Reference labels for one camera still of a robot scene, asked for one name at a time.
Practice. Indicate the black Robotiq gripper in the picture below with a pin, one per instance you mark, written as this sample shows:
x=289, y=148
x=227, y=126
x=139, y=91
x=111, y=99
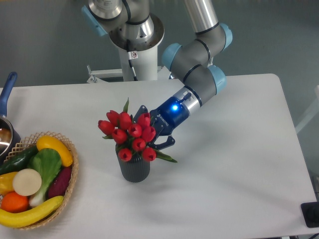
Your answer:
x=169, y=115

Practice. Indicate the red tulip bouquet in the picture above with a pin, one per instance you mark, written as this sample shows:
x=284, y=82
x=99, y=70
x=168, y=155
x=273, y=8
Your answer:
x=132, y=137

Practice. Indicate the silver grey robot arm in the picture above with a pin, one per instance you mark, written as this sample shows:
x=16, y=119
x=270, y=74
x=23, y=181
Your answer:
x=136, y=33

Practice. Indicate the dark grey ribbed vase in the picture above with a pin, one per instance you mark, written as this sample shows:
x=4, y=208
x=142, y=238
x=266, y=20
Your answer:
x=136, y=170

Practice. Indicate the green bok choy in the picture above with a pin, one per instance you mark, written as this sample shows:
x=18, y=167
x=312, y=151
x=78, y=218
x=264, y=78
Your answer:
x=47, y=162

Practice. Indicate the purple sweet potato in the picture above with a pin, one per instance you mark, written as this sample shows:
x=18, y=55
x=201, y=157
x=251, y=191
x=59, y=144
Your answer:
x=60, y=184

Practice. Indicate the woven wicker basket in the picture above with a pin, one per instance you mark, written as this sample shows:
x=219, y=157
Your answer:
x=31, y=141

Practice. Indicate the dark green cucumber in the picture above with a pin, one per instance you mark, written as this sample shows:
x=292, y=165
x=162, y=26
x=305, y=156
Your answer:
x=19, y=161

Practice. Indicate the yellow bell pepper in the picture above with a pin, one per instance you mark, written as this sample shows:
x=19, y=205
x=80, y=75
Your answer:
x=6, y=183

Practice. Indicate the orange fruit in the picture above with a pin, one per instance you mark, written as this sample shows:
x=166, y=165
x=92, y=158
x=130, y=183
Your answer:
x=14, y=203

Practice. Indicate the yellow banana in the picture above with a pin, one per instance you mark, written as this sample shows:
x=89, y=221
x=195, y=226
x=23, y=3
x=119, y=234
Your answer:
x=40, y=213

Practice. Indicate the black device at edge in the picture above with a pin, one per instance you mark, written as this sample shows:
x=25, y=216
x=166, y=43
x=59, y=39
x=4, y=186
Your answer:
x=310, y=213

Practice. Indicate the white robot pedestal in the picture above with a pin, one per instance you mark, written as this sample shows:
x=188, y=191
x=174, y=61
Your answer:
x=140, y=64

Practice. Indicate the blue handled steel pot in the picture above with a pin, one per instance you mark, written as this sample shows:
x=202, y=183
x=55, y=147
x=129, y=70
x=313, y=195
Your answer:
x=8, y=136

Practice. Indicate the white frame leg right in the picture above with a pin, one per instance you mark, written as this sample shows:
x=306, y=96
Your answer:
x=309, y=113

